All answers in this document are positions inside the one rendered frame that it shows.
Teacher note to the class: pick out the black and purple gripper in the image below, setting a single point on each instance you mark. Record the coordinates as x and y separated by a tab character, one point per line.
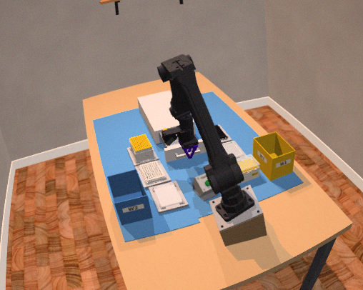
193	143

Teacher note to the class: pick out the blue bench mat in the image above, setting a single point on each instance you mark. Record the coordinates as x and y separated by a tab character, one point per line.
112	136

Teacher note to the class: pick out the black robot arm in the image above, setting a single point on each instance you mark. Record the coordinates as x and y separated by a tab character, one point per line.
223	171

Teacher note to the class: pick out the dark blue open-top bin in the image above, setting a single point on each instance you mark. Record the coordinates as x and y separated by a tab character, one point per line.
129	195

